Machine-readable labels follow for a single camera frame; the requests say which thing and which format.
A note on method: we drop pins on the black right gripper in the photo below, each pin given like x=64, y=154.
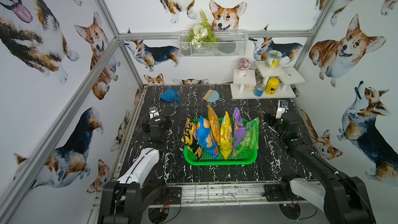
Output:
x=278, y=121

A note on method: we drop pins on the green cucumber chips bag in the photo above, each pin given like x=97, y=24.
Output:
x=250, y=140

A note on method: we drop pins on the purple Krax snack bag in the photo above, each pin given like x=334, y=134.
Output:
x=239, y=130

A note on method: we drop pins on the yellow Lays chips bag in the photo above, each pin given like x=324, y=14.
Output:
x=225, y=136

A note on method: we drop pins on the orange chips bag silver stripe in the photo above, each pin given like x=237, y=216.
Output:
x=214, y=124

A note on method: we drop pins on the blue Lays chips bag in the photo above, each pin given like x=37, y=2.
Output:
x=205, y=138

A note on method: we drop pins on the black Lays chips bag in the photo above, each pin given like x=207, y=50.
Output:
x=190, y=140

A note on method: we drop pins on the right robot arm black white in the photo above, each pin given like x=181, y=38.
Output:
x=343, y=199

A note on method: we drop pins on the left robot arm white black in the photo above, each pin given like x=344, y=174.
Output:
x=123, y=201

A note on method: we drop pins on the green plastic basket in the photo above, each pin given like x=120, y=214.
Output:
x=245, y=158

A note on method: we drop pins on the blue glitter can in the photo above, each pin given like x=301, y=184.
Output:
x=259, y=89

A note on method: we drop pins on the yellow canister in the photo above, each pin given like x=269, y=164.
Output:
x=272, y=86

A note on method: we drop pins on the white tiered display shelf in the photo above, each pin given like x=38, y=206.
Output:
x=285, y=77

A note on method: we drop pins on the pink flower in white pot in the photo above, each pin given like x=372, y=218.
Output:
x=243, y=66

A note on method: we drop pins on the light blue hand brush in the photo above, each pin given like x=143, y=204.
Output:
x=213, y=96

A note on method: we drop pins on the blue plastic dustpan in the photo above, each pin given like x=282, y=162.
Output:
x=169, y=95

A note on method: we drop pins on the green and white artificial plant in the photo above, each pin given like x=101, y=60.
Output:
x=201, y=33

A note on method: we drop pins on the white wire wall basket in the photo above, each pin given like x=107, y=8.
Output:
x=230, y=44

